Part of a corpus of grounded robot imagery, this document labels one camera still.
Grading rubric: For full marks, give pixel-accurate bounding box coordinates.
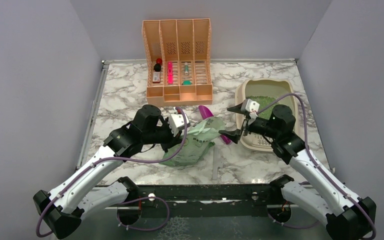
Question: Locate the green tape dispenser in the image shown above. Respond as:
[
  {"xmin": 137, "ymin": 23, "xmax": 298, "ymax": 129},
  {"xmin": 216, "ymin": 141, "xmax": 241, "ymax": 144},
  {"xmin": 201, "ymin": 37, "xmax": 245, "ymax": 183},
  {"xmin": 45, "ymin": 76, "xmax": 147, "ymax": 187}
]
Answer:
[{"xmin": 182, "ymin": 80, "xmax": 193, "ymax": 86}]

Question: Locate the orange plastic file organizer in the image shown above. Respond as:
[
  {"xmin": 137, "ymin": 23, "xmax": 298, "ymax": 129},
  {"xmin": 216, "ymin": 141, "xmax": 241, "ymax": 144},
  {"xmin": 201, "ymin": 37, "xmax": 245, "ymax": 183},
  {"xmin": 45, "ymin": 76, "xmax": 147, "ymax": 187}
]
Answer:
[{"xmin": 142, "ymin": 18, "xmax": 213, "ymax": 107}]

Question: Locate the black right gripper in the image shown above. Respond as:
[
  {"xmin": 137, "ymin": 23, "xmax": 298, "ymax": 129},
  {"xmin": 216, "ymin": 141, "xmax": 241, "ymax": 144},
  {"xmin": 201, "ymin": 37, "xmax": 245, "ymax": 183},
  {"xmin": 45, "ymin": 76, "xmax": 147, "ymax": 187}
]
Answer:
[{"xmin": 219, "ymin": 101, "xmax": 280, "ymax": 143}]

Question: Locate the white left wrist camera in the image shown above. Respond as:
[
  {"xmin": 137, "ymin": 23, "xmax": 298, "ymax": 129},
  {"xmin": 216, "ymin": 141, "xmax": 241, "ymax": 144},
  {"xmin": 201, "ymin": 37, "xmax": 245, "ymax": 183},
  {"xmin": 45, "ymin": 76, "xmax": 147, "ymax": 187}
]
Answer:
[{"xmin": 168, "ymin": 113, "xmax": 191, "ymax": 137}]

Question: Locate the red white small box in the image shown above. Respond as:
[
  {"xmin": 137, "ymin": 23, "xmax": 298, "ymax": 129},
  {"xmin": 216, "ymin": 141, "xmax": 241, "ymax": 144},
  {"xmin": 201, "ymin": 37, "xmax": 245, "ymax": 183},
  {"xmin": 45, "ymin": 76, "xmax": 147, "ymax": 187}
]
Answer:
[{"xmin": 152, "ymin": 71, "xmax": 161, "ymax": 84}]

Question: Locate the green white glue stick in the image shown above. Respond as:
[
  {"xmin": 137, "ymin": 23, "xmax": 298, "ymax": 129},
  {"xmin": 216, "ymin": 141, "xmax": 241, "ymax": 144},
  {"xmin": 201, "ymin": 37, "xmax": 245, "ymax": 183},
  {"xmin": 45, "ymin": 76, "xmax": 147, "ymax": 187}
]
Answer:
[{"xmin": 183, "ymin": 62, "xmax": 189, "ymax": 76}]

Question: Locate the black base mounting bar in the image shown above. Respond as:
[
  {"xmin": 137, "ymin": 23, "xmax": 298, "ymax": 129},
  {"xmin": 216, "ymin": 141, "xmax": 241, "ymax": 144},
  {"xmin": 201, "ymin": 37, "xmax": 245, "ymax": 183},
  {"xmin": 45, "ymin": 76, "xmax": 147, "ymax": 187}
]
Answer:
[{"xmin": 71, "ymin": 177, "xmax": 304, "ymax": 220}]

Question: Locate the green litter bag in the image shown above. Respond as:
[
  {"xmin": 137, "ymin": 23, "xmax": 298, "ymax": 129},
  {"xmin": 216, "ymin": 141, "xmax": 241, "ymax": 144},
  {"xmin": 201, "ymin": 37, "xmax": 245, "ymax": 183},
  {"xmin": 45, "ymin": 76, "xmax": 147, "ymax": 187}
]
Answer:
[{"xmin": 161, "ymin": 116, "xmax": 225, "ymax": 167}]

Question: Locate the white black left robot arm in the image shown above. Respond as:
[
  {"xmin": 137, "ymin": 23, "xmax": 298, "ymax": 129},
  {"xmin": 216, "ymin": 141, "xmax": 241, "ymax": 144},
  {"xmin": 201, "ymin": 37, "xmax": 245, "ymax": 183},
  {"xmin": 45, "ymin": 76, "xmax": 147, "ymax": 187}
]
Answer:
[{"xmin": 33, "ymin": 104, "xmax": 190, "ymax": 240}]

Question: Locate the purple litter scoop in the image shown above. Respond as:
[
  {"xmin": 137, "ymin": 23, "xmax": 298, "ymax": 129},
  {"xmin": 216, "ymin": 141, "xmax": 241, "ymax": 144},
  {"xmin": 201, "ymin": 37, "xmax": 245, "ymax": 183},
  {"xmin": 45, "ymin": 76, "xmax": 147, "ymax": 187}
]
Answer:
[{"xmin": 198, "ymin": 105, "xmax": 232, "ymax": 145}]

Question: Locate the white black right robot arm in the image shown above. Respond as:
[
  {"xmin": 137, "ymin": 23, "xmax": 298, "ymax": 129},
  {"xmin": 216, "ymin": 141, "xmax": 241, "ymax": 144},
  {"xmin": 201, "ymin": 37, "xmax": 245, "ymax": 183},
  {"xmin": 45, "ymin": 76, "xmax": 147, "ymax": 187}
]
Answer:
[{"xmin": 220, "ymin": 100, "xmax": 377, "ymax": 240}]

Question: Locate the red and black stamp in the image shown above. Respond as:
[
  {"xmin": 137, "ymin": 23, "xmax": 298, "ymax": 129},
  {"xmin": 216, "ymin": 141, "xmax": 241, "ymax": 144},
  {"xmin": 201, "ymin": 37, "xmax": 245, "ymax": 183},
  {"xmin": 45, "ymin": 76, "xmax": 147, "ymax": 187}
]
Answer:
[{"xmin": 153, "ymin": 58, "xmax": 163, "ymax": 72}]

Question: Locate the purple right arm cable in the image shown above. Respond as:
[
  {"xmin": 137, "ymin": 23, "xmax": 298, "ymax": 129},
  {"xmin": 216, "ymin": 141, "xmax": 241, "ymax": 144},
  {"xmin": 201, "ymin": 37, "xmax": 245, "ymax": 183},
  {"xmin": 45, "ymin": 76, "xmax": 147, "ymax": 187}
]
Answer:
[{"xmin": 254, "ymin": 92, "xmax": 378, "ymax": 240}]

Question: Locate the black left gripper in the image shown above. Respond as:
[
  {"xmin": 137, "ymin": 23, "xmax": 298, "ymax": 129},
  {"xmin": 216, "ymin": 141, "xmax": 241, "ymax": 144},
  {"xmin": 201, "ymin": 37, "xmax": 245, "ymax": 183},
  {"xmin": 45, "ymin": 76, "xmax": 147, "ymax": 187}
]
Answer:
[{"xmin": 142, "ymin": 117, "xmax": 185, "ymax": 153}]

